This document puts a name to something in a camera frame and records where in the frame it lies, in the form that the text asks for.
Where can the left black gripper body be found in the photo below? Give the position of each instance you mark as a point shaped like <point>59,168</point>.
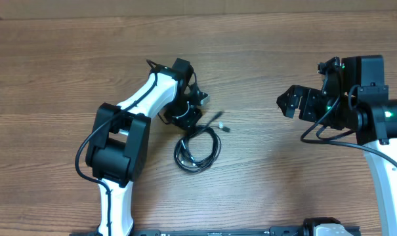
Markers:
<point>188,115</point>

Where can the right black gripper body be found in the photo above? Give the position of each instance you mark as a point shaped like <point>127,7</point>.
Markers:
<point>307,103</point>

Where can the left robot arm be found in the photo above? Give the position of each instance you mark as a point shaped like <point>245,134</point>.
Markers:
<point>117,147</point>

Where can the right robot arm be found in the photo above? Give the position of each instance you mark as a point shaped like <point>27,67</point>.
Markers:
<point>363,82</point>

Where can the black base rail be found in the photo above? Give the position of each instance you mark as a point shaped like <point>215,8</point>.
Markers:
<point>311,227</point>

